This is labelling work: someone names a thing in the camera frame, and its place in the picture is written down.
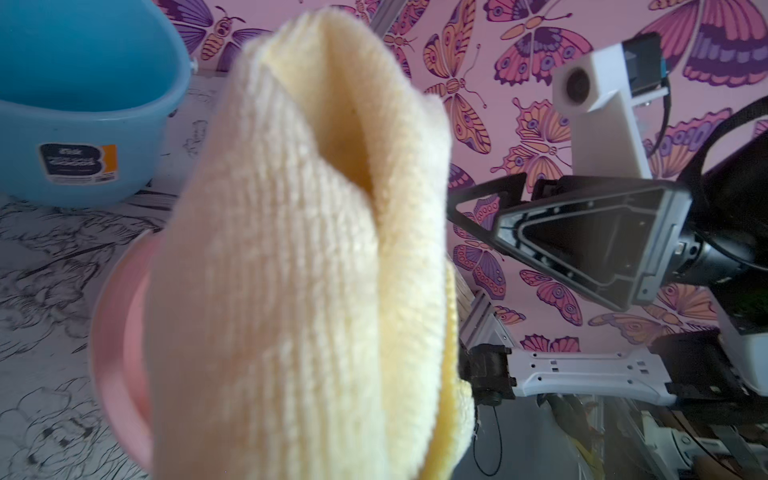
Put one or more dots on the yellow cleaning cloth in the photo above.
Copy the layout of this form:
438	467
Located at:
301	318

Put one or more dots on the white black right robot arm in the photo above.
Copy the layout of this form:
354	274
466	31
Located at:
680	268

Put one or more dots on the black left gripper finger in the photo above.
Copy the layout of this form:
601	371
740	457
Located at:
473	209

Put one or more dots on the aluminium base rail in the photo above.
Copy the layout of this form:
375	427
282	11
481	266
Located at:
478	321

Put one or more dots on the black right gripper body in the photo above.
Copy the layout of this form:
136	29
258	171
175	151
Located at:
610	240

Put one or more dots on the pink plastic bucket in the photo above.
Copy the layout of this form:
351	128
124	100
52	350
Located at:
116	362

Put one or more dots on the light blue bucket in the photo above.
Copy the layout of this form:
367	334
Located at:
87	88

